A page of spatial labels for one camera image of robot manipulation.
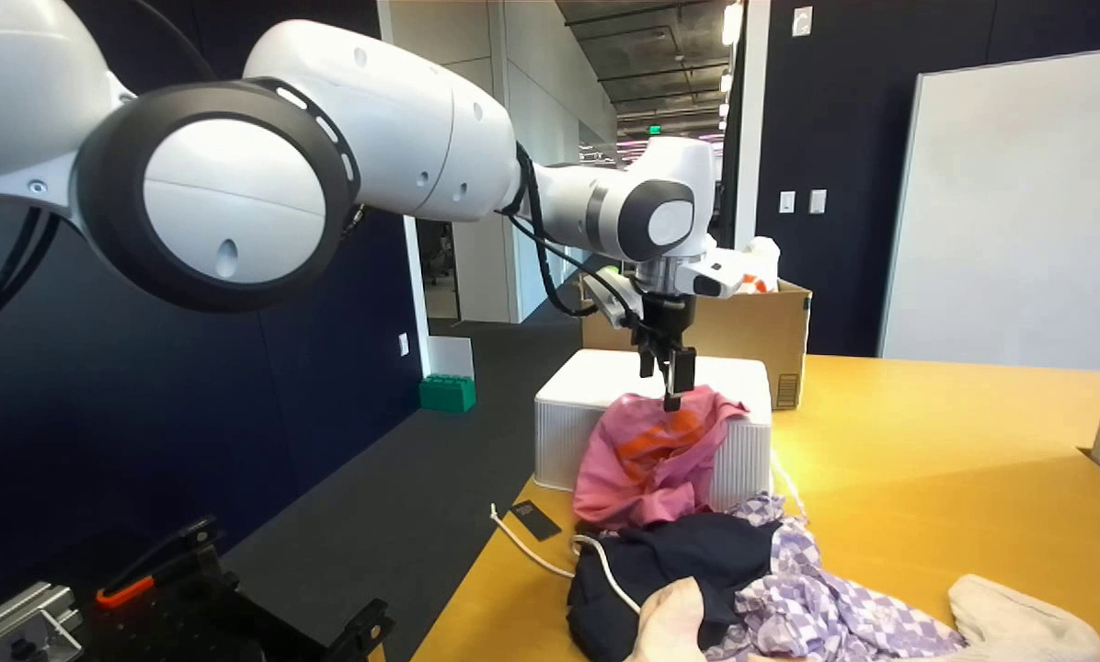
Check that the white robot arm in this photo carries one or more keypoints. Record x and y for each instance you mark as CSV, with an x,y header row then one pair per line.
x,y
238,192

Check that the wall light switches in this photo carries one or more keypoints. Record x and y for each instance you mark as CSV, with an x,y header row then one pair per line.
x,y
812,205

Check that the white board panel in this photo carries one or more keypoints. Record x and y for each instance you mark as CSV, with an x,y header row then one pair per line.
x,y
997,219

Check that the brown cardboard box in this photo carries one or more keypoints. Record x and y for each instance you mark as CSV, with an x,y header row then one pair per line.
x,y
764,325

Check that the white basket box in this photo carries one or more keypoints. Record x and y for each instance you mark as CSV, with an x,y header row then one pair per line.
x,y
593,379

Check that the green block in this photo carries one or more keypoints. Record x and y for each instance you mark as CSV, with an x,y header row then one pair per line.
x,y
445,396

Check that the pink shirt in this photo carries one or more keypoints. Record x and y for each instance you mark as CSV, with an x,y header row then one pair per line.
x,y
646,466

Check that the aluminium extrusion bracket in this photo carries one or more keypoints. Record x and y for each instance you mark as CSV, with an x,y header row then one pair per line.
x,y
43,628

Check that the purple white patterned garment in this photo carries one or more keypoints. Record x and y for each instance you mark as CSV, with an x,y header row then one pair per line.
x,y
799,612

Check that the orange black clamp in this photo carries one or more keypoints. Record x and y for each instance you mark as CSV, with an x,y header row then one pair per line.
x,y
181,558

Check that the beige cream garment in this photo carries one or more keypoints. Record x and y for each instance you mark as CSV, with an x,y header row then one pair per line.
x,y
994,628

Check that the small black card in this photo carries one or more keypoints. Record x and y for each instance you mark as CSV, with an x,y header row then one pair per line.
x,y
533,519

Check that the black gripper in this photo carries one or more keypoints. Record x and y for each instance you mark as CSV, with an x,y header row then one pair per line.
x,y
658,344

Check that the navy blue garment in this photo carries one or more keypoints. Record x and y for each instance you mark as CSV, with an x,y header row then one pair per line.
x,y
721,553

